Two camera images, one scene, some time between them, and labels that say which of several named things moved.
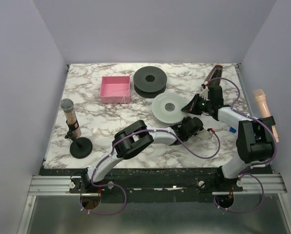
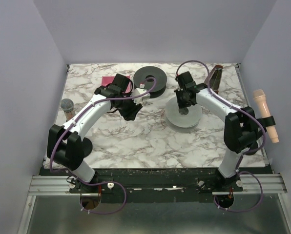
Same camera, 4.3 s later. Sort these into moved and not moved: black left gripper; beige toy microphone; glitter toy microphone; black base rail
Moved: black left gripper
Not moved: glitter toy microphone; black base rail; beige toy microphone
